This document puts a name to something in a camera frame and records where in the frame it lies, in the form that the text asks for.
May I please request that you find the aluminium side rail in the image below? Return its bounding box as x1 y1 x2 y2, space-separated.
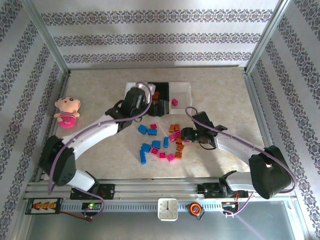
242 71 292 182
34 71 72 182

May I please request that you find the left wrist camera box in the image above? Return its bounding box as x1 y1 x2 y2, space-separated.
136 82 156 98

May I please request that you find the grey metal panel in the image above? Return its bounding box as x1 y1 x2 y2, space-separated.
24 199 305 240

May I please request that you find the orange black tape measure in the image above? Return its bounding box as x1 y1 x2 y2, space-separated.
186 202 205 221

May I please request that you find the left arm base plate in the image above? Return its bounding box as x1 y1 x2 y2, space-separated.
69 183 116 201

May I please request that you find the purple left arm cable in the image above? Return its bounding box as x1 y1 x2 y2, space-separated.
47 81 154 218

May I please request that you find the small lit hub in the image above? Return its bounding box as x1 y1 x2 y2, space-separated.
81 202 102 211

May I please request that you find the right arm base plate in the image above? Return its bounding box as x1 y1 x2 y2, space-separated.
196 181 251 200

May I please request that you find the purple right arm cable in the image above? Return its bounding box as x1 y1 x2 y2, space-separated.
184 106 298 218

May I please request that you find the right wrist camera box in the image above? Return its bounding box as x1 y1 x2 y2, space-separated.
193 111 215 128

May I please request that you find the long blue lego brick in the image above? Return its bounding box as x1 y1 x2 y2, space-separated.
139 149 149 165

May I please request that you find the white square clock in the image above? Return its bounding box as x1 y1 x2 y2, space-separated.
157 197 179 222

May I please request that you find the aluminium frame post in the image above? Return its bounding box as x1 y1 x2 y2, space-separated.
21 0 72 76
243 0 293 75

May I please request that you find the black charger board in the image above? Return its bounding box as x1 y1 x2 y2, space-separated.
24 197 63 216

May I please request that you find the black plastic bin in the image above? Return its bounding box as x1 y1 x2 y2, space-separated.
147 81 173 117

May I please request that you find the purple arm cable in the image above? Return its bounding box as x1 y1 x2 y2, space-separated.
47 81 154 218
184 106 298 218

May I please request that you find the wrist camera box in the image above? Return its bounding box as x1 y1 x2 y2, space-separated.
136 82 156 98
193 111 215 128

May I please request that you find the pink plush doll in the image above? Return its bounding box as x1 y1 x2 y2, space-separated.
54 96 82 130

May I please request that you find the aluminium mounting rail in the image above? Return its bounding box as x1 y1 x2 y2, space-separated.
23 177 295 201

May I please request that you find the grey slotted cable duct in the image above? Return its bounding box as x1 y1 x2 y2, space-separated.
61 201 226 213

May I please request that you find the small wired connector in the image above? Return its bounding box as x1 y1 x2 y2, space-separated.
221 198 240 218

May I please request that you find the thin red wire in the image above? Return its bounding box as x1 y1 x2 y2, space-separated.
59 211 94 223

